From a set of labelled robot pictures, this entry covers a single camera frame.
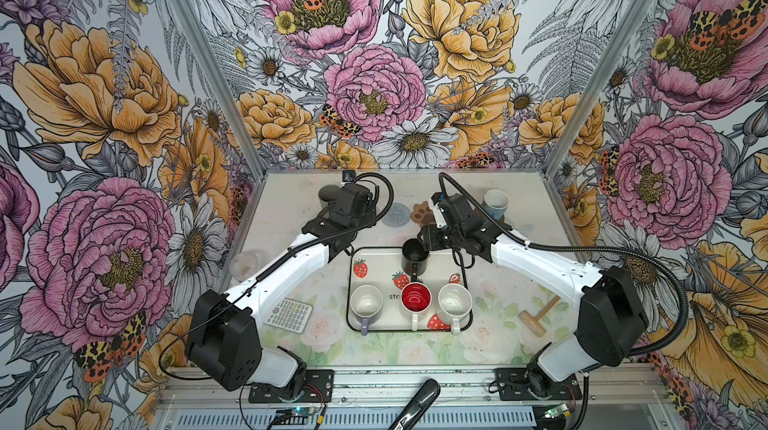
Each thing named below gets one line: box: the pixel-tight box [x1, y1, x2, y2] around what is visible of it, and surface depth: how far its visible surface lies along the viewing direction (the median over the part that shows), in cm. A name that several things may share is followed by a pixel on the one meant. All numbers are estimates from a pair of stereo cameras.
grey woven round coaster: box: [381, 202, 411, 228], surface depth 110 cm
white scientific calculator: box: [263, 297, 313, 334], surface depth 86 cm
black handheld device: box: [388, 378, 441, 430], surface depth 70 cm
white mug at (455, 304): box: [438, 283, 473, 335], surface depth 83 cm
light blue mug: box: [482, 189, 510, 220], surface depth 101 cm
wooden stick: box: [518, 295, 561, 337], surface depth 85 cm
